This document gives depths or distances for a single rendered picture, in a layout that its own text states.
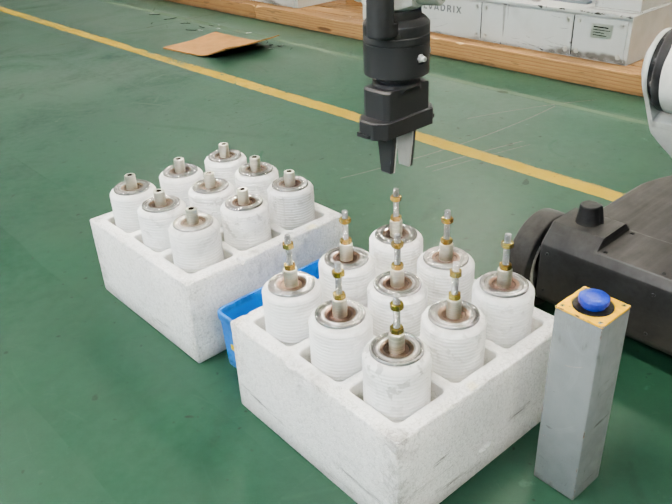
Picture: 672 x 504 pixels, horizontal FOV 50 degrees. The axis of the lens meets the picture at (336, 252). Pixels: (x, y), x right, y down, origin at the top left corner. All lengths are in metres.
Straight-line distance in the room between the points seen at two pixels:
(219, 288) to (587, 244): 0.69
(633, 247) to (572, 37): 1.81
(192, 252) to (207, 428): 0.32
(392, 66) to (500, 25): 2.38
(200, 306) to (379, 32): 0.66
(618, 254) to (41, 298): 1.22
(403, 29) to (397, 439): 0.52
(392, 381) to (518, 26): 2.46
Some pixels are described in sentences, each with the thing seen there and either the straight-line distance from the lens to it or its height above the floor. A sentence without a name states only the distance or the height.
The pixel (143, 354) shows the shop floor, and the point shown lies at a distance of 1.48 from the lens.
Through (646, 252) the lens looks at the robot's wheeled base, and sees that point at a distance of 1.41.
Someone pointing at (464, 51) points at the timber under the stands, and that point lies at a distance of 3.36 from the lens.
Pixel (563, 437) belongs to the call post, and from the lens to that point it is 1.10.
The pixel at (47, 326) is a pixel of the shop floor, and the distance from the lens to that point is 1.64.
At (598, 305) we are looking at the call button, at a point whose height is 0.33.
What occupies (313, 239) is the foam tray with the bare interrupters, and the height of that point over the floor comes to 0.15.
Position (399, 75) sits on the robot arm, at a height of 0.60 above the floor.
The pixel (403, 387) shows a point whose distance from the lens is 0.97.
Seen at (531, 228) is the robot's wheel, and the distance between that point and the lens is 1.46.
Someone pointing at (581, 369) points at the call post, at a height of 0.24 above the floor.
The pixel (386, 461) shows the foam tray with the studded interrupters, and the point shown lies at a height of 0.14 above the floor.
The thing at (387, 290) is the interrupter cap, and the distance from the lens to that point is 1.11.
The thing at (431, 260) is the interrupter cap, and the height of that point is 0.25.
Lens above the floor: 0.85
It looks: 29 degrees down
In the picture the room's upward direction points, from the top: 3 degrees counter-clockwise
